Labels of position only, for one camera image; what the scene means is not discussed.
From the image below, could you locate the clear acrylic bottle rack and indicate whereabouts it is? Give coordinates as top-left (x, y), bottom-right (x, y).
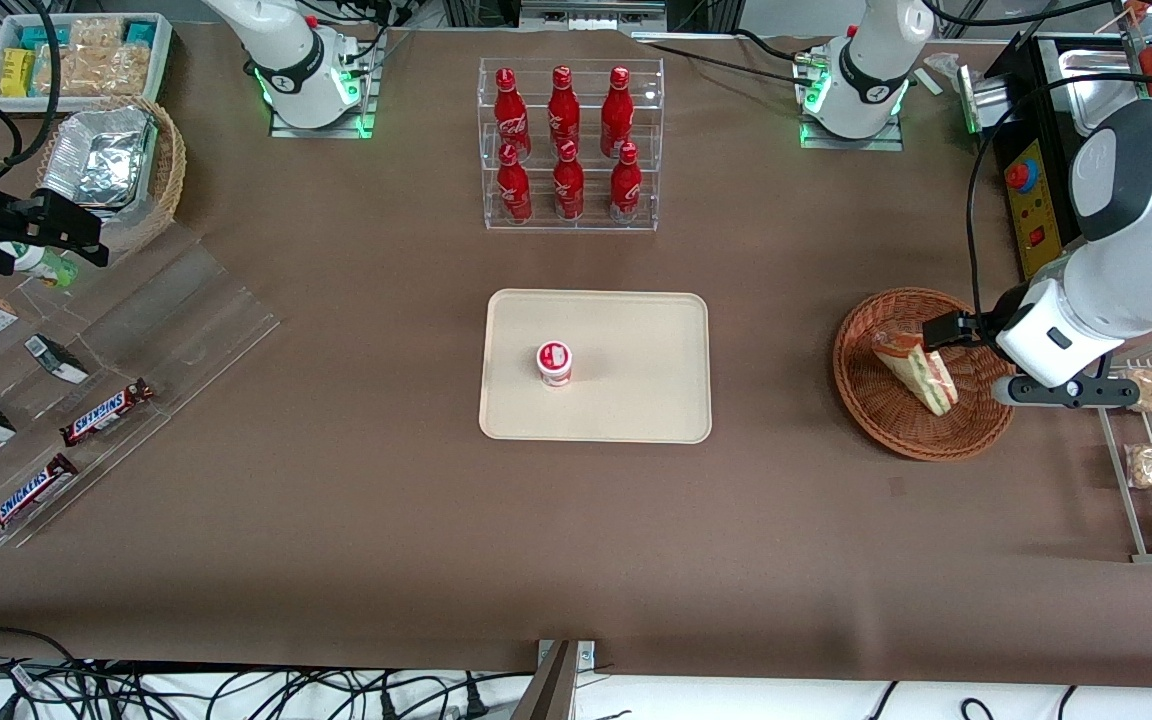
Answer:
top-left (478, 57), bottom-right (665, 233)

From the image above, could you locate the clear acrylic display shelf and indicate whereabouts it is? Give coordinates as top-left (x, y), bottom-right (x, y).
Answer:
top-left (0, 218), bottom-right (283, 550)

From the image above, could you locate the light wicker basket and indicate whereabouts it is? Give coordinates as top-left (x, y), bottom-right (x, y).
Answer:
top-left (34, 94), bottom-right (188, 255)

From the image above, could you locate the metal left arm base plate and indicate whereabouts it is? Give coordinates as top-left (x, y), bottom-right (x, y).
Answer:
top-left (797, 110), bottom-right (906, 154)

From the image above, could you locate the brown snickers bar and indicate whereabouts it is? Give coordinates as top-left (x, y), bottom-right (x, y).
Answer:
top-left (58, 377), bottom-right (156, 448)
top-left (0, 452), bottom-right (81, 542)

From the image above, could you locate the black cable on table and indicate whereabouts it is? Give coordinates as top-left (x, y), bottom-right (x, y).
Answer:
top-left (634, 28), bottom-right (832, 87)

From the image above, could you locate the white plastic snack bin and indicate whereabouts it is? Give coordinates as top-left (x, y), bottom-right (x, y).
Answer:
top-left (0, 13), bottom-right (175, 103)

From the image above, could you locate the aluminium foil container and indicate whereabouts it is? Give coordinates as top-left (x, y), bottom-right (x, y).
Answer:
top-left (40, 105), bottom-right (159, 211)

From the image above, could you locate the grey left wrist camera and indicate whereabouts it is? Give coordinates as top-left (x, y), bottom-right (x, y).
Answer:
top-left (994, 372), bottom-right (1143, 410)

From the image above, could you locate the green white small bottle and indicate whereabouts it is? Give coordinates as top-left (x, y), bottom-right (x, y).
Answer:
top-left (0, 241), bottom-right (80, 290)

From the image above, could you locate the black cable bundle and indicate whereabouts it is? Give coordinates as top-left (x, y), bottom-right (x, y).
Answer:
top-left (0, 626), bottom-right (537, 720)

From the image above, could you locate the red plastic object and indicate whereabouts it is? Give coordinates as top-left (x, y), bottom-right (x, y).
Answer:
top-left (1124, 0), bottom-right (1152, 101)

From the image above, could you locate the red cola bottle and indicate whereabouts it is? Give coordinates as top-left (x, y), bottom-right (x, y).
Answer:
top-left (600, 66), bottom-right (636, 158)
top-left (608, 142), bottom-right (644, 224)
top-left (552, 140), bottom-right (586, 222)
top-left (493, 68), bottom-right (533, 161)
top-left (495, 143), bottom-right (535, 225)
top-left (547, 65), bottom-right (583, 156)

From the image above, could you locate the yellow snack packet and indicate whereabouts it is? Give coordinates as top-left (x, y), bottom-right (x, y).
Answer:
top-left (0, 47), bottom-right (37, 99)

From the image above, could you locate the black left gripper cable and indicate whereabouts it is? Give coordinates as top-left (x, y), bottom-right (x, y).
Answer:
top-left (964, 72), bottom-right (1152, 321)

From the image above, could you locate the grey wire rack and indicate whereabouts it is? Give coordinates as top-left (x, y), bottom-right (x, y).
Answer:
top-left (1080, 333), bottom-right (1152, 565)

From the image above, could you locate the brown table cover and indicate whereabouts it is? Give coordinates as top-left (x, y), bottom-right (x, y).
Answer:
top-left (0, 20), bottom-right (1152, 691)

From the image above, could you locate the clear bag of crackers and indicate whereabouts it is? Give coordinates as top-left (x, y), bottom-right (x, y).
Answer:
top-left (34, 44), bottom-right (153, 98)
top-left (66, 17), bottom-right (127, 51)

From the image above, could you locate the clear plastic wrapper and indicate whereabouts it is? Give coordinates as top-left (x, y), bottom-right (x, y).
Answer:
top-left (914, 51), bottom-right (983, 98)

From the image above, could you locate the brown round wicker basket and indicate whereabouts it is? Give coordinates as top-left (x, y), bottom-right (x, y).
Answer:
top-left (832, 287), bottom-right (1018, 462)

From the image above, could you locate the red white yogurt cup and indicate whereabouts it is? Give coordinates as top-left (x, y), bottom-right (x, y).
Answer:
top-left (536, 341), bottom-right (575, 389)

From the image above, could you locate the stainless steel tray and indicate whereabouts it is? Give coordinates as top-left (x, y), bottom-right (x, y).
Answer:
top-left (1056, 44), bottom-right (1152, 133)

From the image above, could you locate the beige plastic tray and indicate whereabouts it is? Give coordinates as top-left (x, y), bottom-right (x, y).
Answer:
top-left (478, 289), bottom-right (713, 445)

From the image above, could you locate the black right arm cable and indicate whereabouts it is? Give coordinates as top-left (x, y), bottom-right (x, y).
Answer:
top-left (0, 0), bottom-right (64, 183)

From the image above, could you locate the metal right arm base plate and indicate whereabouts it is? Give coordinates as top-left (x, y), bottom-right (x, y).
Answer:
top-left (268, 28), bottom-right (379, 140)

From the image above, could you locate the black yellow control box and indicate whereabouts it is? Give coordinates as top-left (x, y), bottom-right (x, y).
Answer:
top-left (976, 30), bottom-right (1152, 283)

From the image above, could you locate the metal table edge bracket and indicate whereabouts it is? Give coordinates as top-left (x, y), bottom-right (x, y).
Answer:
top-left (514, 639), bottom-right (598, 720)

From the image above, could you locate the triangle sandwich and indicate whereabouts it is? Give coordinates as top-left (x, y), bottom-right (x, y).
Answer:
top-left (871, 329), bottom-right (960, 417)

